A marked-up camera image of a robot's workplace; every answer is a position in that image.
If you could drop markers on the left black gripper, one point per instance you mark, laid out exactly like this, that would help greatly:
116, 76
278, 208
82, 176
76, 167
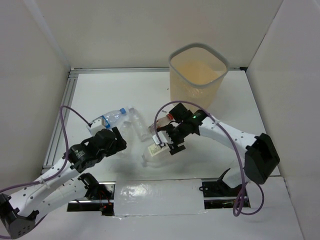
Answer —
117, 139

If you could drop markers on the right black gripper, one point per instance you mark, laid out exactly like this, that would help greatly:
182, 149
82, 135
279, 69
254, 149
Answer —
173, 143

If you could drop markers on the square bottle beige label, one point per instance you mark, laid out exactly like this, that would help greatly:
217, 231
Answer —
156, 156

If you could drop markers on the clear crushed bottle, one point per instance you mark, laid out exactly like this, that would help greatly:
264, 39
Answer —
126, 131

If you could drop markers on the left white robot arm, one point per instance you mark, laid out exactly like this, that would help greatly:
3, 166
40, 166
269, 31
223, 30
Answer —
65, 181

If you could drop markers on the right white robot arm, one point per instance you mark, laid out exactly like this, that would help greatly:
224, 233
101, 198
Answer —
256, 154

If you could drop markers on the beige mesh waste bin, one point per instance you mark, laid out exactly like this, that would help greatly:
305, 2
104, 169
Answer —
196, 72

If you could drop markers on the red cap dirty bottle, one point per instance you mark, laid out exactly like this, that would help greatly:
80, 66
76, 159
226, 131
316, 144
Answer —
161, 122

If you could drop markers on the clear bottle middle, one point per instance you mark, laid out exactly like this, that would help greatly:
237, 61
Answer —
138, 123

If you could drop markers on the blue cap labelled bottle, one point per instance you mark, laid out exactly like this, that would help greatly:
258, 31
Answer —
111, 118

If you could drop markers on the white front cover panel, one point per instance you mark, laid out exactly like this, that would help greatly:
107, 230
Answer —
158, 198

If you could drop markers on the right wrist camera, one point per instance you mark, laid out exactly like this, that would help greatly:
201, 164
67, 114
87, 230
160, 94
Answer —
161, 138

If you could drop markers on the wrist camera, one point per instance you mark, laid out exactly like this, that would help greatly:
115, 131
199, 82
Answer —
96, 125
161, 138

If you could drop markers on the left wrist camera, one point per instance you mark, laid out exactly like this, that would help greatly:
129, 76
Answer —
96, 125

